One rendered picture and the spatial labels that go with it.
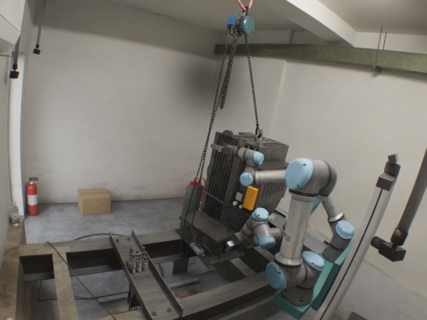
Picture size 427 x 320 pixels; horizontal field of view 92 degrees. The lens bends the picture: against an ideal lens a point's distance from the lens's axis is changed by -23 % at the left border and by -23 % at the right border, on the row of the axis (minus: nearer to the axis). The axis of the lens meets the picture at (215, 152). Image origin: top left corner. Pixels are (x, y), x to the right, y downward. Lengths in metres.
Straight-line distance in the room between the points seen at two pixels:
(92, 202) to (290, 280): 3.09
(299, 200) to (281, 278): 0.31
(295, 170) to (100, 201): 3.15
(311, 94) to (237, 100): 1.23
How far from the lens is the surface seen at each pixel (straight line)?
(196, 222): 2.15
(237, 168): 2.01
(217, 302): 1.82
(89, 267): 2.31
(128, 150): 4.00
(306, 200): 0.98
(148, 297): 1.75
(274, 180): 1.46
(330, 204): 1.66
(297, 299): 1.24
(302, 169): 0.93
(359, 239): 1.18
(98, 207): 3.82
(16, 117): 3.32
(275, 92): 3.31
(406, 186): 2.56
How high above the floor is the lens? 1.96
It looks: 14 degrees down
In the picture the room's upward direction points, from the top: 12 degrees clockwise
